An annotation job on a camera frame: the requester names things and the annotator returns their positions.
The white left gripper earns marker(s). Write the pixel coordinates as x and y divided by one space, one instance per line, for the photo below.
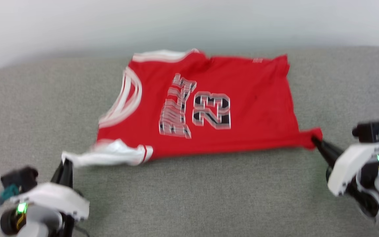
54 199

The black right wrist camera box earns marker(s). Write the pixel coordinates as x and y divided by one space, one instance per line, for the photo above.
370 131

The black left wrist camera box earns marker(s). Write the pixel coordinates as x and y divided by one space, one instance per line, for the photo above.
20 177

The red basketball jersey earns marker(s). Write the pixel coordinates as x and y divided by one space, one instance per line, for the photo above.
242 112

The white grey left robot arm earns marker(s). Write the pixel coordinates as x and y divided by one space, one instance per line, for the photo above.
35 223

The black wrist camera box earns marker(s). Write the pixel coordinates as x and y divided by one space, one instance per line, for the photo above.
370 131
20 177

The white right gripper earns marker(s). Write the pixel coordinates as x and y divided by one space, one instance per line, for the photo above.
352 168

